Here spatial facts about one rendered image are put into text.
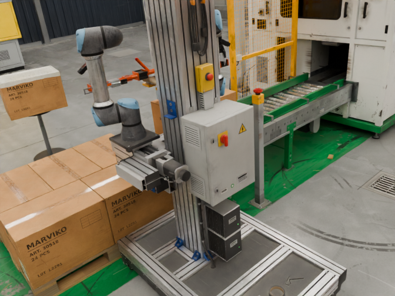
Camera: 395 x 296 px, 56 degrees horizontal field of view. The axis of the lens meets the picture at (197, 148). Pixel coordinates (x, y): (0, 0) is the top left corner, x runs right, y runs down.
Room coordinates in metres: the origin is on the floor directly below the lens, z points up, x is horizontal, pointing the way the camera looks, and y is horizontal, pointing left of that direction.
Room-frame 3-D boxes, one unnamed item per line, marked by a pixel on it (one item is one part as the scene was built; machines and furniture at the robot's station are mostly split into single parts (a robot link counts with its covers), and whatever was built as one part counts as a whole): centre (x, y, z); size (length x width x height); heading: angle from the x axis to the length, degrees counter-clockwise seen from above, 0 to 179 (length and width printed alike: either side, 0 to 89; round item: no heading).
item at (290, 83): (3.88, -0.76, 0.60); 1.60 x 0.10 x 0.09; 128
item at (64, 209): (2.53, 0.98, 0.34); 1.20 x 1.00 x 0.40; 128
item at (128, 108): (2.03, 0.38, 1.20); 0.13 x 0.12 x 0.14; 106
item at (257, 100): (2.68, -0.50, 0.50); 0.07 x 0.07 x 1.00; 38
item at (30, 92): (4.02, 1.76, 0.82); 0.60 x 0.40 x 0.40; 120
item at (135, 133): (2.03, 0.37, 1.09); 0.15 x 0.15 x 0.10
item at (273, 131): (3.19, -0.85, 0.50); 2.31 x 0.05 x 0.19; 128
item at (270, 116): (3.46, -1.10, 0.60); 1.60 x 0.10 x 0.09; 128
